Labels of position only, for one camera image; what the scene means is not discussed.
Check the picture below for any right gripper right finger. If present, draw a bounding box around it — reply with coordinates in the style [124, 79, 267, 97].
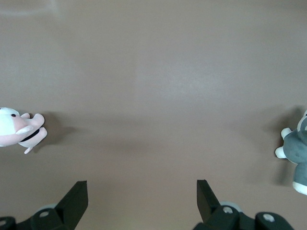
[193, 179, 243, 230]

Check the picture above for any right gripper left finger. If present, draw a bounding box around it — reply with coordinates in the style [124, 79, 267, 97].
[16, 181, 89, 230]

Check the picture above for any grey white plush toy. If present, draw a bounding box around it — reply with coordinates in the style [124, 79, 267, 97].
[274, 109, 307, 195]

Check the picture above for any pale pink white dog plush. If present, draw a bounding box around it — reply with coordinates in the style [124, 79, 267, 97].
[0, 107, 48, 154]

